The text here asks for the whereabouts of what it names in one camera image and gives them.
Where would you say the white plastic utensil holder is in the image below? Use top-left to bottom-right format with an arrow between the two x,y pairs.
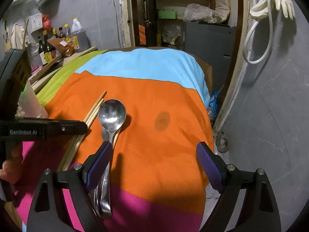
15,81 -> 49,118

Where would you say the large steel spoon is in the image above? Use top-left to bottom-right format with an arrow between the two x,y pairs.
97,98 -> 127,218

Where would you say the steel fork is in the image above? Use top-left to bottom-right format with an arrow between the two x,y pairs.
89,186 -> 101,217

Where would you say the lone wooden chopstick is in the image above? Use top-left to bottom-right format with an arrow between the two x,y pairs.
112,127 -> 121,148

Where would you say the person's hand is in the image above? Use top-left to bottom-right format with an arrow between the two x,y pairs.
0,142 -> 23,184

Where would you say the wooden cutting board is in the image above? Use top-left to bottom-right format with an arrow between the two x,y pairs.
28,55 -> 63,85

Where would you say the dark wine bottle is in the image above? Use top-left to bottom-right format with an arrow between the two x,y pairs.
38,37 -> 47,66

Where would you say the dark sauce bottle yellow label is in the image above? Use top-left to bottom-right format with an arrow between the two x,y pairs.
43,30 -> 53,63

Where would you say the hanging beige towel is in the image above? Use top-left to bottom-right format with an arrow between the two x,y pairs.
10,23 -> 30,49

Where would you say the red plastic bag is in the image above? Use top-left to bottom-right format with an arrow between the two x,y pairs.
42,14 -> 52,32

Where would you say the large cooking oil jug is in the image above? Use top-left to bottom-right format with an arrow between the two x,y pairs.
71,18 -> 89,53

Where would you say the multicolour striped cloth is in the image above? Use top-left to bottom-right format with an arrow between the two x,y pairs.
13,47 -> 215,232

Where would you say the green box on shelf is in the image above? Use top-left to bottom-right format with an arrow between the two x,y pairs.
158,10 -> 177,19

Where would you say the grey cabinet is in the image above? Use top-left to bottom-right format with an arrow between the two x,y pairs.
185,22 -> 236,91

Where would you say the clear plastic bag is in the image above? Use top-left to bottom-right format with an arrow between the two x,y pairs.
182,4 -> 222,24

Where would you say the white pillow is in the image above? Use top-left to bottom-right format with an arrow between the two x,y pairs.
215,0 -> 230,23

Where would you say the cream rubber glove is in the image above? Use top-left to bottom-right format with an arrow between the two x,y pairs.
250,0 -> 295,20

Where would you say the white wall box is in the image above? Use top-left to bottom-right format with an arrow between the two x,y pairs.
28,13 -> 43,32

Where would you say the white hose loop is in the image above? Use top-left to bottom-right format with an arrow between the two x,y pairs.
242,0 -> 277,65

